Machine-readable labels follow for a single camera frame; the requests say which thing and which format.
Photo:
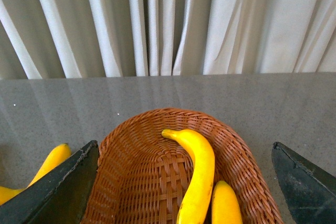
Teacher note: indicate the brown wicker basket right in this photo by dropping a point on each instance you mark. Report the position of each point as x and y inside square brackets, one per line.
[142, 176]

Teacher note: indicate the white pleated curtain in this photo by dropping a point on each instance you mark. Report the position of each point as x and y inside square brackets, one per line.
[43, 39]

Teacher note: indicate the yellow banana on table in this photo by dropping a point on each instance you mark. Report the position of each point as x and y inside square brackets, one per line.
[58, 155]

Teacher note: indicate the curved yellow banana in basket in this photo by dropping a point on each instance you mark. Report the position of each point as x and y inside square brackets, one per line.
[195, 203]

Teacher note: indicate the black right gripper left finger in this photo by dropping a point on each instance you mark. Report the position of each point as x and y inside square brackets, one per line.
[60, 196]

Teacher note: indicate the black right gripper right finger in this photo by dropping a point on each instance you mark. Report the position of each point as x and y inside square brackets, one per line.
[309, 191]

